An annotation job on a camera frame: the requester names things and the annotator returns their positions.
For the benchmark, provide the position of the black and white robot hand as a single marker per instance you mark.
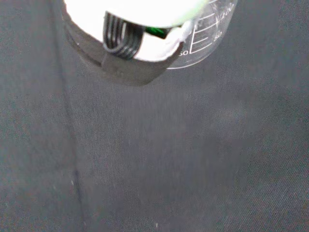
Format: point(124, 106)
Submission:
point(154, 48)

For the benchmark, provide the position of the black bench cloth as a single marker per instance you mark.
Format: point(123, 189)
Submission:
point(154, 157)

